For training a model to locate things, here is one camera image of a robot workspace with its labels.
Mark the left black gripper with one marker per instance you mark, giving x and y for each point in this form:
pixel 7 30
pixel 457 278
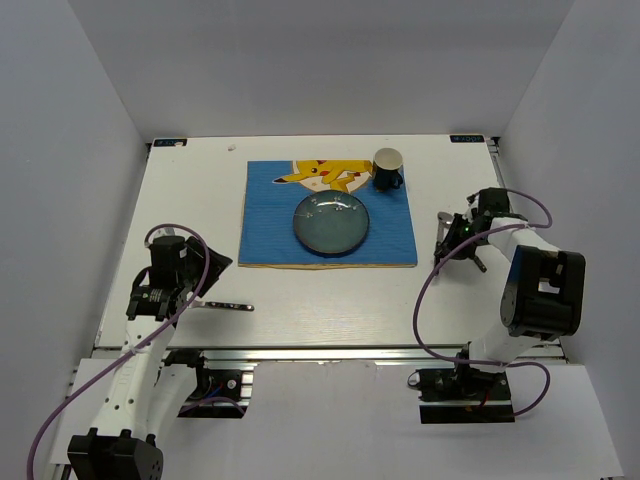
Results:
pixel 217 265

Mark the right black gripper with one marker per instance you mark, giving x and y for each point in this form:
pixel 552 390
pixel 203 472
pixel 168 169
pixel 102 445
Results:
pixel 450 241

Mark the knife with black handle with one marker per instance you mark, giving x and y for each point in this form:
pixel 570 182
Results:
pixel 445 220

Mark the spoon with black handle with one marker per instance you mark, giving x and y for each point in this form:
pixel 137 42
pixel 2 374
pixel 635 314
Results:
pixel 480 264

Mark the blue pikachu placemat cloth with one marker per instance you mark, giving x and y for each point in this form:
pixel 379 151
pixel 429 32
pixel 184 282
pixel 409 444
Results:
pixel 275 188

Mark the dark blue paper cup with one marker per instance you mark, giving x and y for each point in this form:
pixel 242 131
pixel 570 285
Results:
pixel 386 175

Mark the teal ceramic plate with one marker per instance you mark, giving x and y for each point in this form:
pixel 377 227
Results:
pixel 331 224

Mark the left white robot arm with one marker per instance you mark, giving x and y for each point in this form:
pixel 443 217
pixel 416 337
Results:
pixel 145 394

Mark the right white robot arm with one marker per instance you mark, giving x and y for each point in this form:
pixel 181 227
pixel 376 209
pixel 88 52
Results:
pixel 466 251

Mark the right blue corner label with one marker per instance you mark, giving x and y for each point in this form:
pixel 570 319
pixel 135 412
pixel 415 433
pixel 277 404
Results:
pixel 466 138

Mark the blue corner label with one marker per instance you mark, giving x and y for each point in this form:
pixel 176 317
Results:
pixel 466 138
pixel 169 142

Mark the left blue corner label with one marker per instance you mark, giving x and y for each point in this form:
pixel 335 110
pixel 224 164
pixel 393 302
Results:
pixel 169 142

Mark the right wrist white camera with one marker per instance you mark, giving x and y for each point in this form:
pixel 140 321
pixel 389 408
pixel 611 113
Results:
pixel 472 208

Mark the fork with black handle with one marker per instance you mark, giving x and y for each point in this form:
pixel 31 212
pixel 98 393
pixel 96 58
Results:
pixel 226 306

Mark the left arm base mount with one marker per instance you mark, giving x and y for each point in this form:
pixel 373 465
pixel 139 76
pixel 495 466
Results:
pixel 223 387

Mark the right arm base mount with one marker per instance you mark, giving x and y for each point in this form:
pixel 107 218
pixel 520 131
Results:
pixel 462 395

